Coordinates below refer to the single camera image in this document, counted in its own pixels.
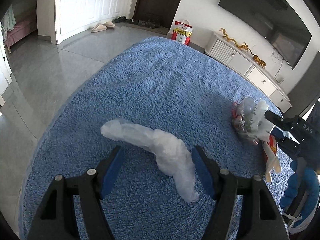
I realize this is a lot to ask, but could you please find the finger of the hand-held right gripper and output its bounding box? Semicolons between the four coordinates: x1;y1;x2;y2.
264;110;304;135
270;127;300;155

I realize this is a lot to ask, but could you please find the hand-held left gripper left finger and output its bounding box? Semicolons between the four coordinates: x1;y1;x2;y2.
27;145;125;240

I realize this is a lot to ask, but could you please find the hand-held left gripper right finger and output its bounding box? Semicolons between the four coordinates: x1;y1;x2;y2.
191;145;290;240

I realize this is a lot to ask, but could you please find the clear bag with red contents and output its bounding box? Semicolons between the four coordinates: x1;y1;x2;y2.
231;97;273;146

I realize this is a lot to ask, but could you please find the white plastic bag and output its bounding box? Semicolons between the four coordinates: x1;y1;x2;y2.
100;119;200;203

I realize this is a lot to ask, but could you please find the gold tiger figurine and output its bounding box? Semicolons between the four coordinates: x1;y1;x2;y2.
252;54;267;68

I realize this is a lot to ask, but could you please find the white television stand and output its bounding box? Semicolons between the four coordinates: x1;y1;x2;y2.
204;31;292;113

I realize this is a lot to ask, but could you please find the gold dragon figurine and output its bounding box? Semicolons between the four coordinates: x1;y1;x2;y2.
219;27;237;43
236;41;253;55

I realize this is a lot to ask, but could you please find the blue shaggy rug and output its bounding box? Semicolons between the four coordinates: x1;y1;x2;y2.
19;36;297;240

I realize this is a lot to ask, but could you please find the red and white paper bag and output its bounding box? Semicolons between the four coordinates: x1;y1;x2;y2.
171;19;193;46

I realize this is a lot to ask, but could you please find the dark doormat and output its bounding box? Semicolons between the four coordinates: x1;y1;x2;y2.
125;19;168;35

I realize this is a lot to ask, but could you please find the dark brown door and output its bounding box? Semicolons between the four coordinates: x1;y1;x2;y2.
133;0;188;28

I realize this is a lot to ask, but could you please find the pink bed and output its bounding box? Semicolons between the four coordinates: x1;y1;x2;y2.
5;20;38;48

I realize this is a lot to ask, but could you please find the green cloth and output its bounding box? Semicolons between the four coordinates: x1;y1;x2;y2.
2;6;15;30

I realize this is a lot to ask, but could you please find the television cable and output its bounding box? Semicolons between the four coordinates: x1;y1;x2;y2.
272;47;286;82

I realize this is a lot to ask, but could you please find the black wall television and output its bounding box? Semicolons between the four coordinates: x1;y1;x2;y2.
218;0;313;70

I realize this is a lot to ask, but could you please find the white wall cabinet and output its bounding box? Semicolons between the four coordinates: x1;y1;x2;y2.
37;0;138;45

